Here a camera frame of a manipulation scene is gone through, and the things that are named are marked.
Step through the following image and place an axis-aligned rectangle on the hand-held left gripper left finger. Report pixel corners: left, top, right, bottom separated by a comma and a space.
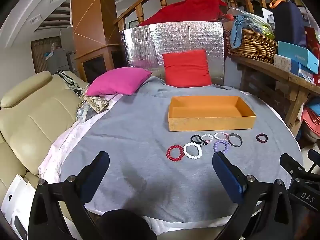
29, 151, 110, 240

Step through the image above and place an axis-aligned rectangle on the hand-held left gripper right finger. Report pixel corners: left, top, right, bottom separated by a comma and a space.
212, 151, 292, 240

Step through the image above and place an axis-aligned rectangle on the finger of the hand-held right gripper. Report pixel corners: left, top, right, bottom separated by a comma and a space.
279, 153, 306, 178
308, 149, 320, 167

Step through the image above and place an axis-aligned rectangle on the purple bead bracelet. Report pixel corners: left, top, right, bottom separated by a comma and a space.
213, 140, 230, 155

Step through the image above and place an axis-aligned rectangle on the grey bangle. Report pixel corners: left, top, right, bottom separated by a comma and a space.
227, 133, 243, 147

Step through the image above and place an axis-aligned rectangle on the large white bead bracelet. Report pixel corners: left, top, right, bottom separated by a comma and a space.
183, 142, 202, 159

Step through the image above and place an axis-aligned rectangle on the black hair tie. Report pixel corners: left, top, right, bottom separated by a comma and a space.
190, 134, 208, 146

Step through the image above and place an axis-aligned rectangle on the orange cardboard box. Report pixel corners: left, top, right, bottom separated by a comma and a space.
168, 95, 257, 132

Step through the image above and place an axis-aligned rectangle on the red bead bracelet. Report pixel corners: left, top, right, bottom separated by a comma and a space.
166, 144, 185, 162

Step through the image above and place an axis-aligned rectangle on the pink bag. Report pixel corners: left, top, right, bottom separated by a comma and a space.
301, 102, 320, 143

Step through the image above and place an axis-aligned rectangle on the grey blanket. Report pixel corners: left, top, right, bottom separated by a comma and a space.
60, 76, 303, 223

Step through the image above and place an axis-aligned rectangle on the clear plastic bag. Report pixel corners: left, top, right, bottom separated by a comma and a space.
76, 104, 93, 123

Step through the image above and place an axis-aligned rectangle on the gold patterned cloth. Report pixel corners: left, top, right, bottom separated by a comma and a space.
84, 95, 110, 113

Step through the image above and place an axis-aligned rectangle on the beige leather sofa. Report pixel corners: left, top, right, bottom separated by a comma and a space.
0, 70, 90, 230

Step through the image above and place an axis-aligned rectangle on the black white patterned cloth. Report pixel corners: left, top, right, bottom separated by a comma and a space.
56, 70, 88, 97

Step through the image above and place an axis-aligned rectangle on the magenta pillow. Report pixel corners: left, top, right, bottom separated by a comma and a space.
85, 68, 153, 96

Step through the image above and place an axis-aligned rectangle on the white flower print box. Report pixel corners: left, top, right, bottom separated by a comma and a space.
273, 54, 300, 75

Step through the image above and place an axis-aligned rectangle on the blue cardboard box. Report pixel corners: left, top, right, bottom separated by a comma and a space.
277, 41, 319, 74

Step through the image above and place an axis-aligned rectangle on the red pillow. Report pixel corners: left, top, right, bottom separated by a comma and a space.
162, 49, 212, 88

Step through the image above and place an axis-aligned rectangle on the red paper bag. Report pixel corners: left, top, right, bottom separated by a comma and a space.
304, 26, 320, 85

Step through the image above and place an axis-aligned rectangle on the grey background cabinet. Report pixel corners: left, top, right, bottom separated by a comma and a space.
45, 48, 76, 73

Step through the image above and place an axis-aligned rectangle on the wicker basket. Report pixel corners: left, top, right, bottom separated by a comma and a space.
223, 29, 278, 64

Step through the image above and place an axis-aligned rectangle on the navy bag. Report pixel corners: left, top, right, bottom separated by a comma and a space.
272, 1, 307, 48

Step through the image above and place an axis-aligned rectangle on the silver insulation panel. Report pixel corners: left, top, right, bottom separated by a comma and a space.
120, 21, 225, 85

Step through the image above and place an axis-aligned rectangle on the blue cloth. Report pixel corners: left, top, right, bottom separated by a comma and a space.
230, 15, 252, 48

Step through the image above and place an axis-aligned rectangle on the wooden cabinet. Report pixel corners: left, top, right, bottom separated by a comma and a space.
71, 0, 122, 83

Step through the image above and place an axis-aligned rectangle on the large red cloth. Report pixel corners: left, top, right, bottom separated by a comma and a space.
144, 0, 228, 27

